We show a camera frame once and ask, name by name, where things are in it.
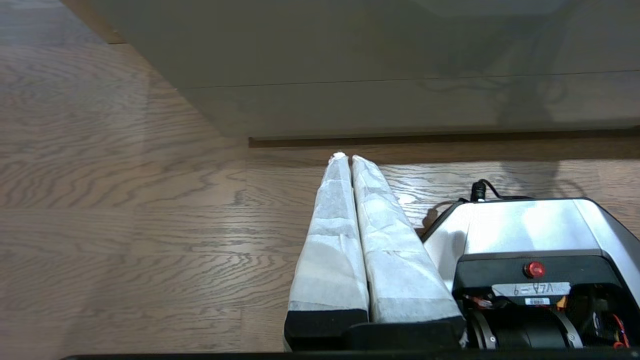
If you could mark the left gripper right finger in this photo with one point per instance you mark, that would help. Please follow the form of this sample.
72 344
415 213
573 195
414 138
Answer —
395 265

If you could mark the white handwritten label sticker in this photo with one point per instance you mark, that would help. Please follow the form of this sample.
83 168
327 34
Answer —
530 289

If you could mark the beige glossy low cabinet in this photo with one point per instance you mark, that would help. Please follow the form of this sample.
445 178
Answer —
400 110

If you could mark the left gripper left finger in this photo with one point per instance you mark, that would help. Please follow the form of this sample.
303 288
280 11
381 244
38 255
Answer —
332 250

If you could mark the brown wooden baseboard strip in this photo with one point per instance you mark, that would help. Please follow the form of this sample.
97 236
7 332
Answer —
95 22

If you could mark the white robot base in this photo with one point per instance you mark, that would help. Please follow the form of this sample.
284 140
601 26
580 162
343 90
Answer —
525 225

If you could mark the beige glossy cabinet drawer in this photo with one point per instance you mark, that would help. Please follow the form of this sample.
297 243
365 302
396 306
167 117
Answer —
350 40

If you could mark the red emergency stop button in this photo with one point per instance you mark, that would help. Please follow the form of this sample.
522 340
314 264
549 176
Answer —
534 270

